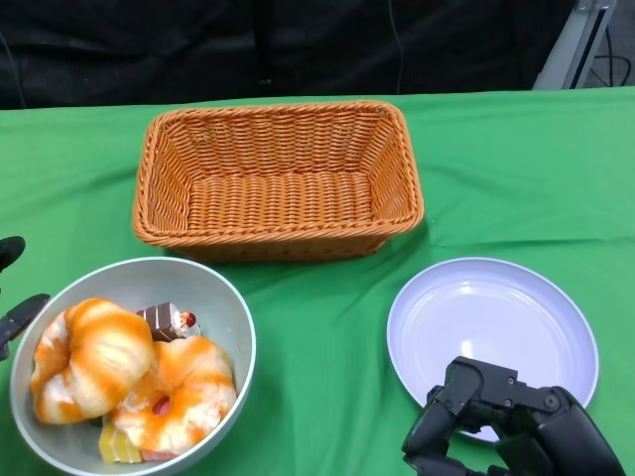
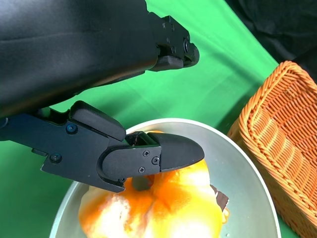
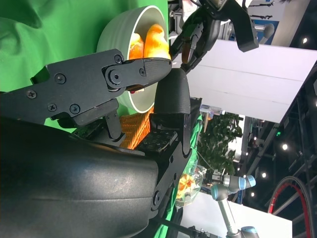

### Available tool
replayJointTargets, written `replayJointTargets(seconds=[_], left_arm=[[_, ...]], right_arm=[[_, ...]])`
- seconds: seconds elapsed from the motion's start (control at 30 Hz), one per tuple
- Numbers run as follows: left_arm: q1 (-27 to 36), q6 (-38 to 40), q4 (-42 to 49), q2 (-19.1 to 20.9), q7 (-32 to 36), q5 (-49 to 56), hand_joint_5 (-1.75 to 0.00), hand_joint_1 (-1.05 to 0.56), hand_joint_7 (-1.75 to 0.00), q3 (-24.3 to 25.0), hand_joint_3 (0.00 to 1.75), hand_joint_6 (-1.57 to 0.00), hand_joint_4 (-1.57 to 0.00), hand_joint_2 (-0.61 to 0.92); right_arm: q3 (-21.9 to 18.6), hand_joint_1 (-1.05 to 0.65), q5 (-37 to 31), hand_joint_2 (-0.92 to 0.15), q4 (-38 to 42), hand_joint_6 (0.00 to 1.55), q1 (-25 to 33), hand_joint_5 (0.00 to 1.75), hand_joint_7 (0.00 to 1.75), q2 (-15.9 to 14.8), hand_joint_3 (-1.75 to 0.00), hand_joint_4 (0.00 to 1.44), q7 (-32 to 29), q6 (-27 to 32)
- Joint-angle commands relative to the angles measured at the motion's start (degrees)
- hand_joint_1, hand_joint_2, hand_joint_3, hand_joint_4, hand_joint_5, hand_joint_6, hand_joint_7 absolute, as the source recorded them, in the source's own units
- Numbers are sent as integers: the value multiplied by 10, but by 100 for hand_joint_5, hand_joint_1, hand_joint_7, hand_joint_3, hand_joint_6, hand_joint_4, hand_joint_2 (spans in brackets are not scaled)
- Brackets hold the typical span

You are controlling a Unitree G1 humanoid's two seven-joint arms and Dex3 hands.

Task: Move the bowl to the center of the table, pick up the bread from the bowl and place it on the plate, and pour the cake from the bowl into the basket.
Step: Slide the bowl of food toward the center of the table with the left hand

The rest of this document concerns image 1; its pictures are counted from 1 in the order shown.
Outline brown chocolate cake slice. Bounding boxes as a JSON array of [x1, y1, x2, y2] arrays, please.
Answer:
[[134, 300, 201, 344]]

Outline yellow cake slice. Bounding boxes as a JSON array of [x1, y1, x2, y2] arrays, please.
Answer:
[[97, 422, 145, 466]]

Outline thin hanging black cable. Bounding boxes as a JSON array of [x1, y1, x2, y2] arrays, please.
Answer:
[[388, 0, 407, 95]]

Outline orange wicker basket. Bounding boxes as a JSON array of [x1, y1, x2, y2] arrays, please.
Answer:
[[131, 100, 427, 263]]

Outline black floor cables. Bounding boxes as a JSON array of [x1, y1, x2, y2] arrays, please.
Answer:
[[589, 9, 635, 86]]

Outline orange striped bread ring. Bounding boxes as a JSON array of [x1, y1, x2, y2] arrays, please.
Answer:
[[30, 297, 155, 424], [109, 336, 238, 455]]

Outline lilac round plate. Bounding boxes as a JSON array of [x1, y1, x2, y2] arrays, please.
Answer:
[[386, 256, 600, 444]]

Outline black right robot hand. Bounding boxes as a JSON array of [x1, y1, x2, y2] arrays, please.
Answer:
[[400, 355, 627, 476]]

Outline black backdrop curtain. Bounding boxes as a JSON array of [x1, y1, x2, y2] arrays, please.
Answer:
[[0, 0, 572, 111]]

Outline green tablecloth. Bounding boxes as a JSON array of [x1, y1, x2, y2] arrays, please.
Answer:
[[0, 84, 635, 476]]

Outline grey metal stand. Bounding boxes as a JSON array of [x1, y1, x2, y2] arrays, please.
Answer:
[[533, 0, 621, 91]]

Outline salmon pink cake slice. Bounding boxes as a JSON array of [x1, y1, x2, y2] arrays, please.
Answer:
[[141, 448, 183, 463]]

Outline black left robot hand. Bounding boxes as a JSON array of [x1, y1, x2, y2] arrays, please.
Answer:
[[0, 236, 52, 362]]

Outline grey-green bowl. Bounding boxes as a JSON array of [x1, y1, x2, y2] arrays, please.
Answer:
[[9, 256, 258, 476]]

